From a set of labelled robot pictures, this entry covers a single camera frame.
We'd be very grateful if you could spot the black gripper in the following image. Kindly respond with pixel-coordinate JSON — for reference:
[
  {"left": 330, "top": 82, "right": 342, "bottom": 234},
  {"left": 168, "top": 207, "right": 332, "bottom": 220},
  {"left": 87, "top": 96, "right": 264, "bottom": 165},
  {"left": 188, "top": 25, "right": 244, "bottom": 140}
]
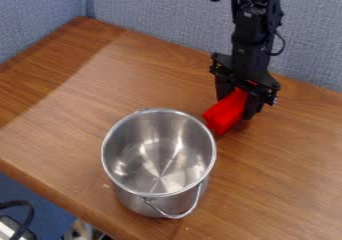
[{"left": 209, "top": 42, "right": 280, "bottom": 120}]

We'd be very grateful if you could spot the red rectangular block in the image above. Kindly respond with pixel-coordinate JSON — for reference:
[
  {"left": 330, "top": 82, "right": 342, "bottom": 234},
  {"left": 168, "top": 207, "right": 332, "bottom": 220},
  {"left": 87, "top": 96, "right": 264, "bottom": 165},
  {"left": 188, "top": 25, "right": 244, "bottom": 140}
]
[{"left": 203, "top": 88, "right": 247, "bottom": 135}]

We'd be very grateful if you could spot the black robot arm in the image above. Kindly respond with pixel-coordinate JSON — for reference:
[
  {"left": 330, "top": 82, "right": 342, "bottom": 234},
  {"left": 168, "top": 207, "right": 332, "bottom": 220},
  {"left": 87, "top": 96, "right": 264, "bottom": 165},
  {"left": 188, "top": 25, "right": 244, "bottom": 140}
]
[{"left": 209, "top": 0, "right": 286, "bottom": 120}]

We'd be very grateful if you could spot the grey box under table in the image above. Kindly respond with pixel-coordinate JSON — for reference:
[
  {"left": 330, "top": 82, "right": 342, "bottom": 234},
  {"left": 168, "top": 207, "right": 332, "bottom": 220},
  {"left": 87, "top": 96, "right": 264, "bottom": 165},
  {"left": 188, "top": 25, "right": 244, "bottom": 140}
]
[{"left": 0, "top": 216, "right": 37, "bottom": 240}]

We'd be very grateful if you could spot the metal pot with handle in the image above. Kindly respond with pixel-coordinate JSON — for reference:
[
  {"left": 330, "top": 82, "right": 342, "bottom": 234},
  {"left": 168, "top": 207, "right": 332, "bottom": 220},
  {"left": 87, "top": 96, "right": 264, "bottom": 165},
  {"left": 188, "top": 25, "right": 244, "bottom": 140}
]
[{"left": 101, "top": 108, "right": 216, "bottom": 219}]

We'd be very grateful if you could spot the black cable under table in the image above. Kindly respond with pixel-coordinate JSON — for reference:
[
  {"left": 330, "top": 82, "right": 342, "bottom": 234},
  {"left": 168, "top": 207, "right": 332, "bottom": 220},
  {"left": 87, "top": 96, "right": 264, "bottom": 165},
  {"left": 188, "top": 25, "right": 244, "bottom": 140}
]
[{"left": 0, "top": 199, "right": 36, "bottom": 240}]

